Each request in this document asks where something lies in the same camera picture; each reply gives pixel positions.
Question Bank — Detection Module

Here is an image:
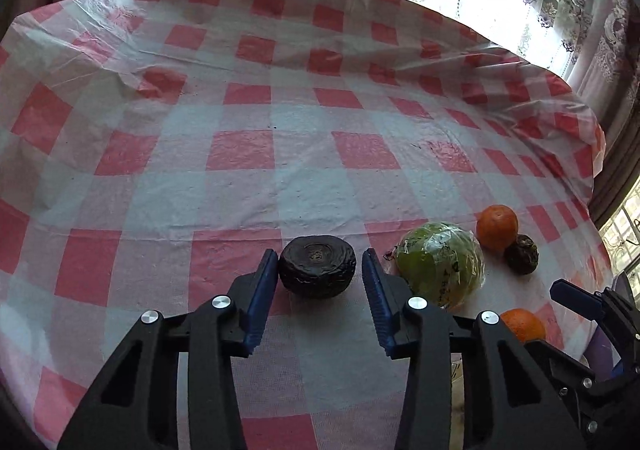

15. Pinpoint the orange tangerine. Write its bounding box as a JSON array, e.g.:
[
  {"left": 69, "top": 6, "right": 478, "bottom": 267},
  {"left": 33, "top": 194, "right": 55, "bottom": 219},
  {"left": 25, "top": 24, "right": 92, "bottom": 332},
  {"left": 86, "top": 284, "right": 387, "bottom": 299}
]
[
  {"left": 475, "top": 205, "right": 520, "bottom": 253},
  {"left": 500, "top": 308, "right": 546, "bottom": 344}
]

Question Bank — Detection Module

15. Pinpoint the small dark dried fruit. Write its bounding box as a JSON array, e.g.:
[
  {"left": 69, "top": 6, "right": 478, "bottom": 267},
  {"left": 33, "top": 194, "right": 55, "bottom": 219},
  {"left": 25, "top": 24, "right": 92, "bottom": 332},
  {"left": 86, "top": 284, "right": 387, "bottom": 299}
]
[{"left": 503, "top": 234, "right": 539, "bottom": 275}]

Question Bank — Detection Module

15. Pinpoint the green fruit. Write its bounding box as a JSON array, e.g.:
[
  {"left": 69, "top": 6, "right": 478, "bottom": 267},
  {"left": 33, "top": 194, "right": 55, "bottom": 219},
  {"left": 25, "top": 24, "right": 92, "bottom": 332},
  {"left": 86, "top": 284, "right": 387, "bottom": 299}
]
[{"left": 384, "top": 222, "right": 485, "bottom": 309}]

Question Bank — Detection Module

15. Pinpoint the dark wrinkled round fruit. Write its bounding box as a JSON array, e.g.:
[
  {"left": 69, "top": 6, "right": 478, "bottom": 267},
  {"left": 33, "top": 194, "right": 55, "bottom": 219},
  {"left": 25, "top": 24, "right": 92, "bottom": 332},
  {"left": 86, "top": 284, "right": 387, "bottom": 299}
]
[{"left": 278, "top": 235, "right": 357, "bottom": 300}]

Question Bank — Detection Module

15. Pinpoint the red white checkered tablecloth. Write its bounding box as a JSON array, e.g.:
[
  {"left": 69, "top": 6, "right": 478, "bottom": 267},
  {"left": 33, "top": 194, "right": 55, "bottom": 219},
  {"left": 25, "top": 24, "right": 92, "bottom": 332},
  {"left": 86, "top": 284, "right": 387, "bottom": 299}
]
[{"left": 1, "top": 0, "right": 612, "bottom": 447}]

